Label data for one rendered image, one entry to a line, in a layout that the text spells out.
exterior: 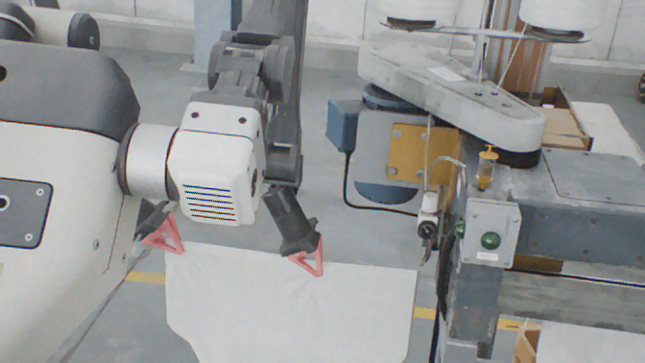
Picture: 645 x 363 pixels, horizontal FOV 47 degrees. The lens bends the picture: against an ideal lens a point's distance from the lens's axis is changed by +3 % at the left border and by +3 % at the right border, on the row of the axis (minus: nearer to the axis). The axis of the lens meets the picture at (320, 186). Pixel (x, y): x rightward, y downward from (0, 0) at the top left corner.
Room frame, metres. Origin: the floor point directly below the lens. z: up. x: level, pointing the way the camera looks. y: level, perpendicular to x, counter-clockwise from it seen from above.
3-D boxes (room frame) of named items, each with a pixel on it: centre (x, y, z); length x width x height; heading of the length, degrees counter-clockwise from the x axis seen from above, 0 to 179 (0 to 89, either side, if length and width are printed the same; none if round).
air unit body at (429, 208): (1.23, -0.21, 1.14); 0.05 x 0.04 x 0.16; 174
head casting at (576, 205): (1.11, -0.39, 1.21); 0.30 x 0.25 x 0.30; 84
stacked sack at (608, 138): (3.95, -1.45, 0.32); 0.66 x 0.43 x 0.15; 82
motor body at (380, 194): (1.50, -0.15, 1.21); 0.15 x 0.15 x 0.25
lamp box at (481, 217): (0.98, -0.26, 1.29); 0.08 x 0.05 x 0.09; 84
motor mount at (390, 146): (1.41, -0.21, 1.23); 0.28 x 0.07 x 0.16; 84
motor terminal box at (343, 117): (1.47, -0.05, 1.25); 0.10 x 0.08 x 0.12; 19
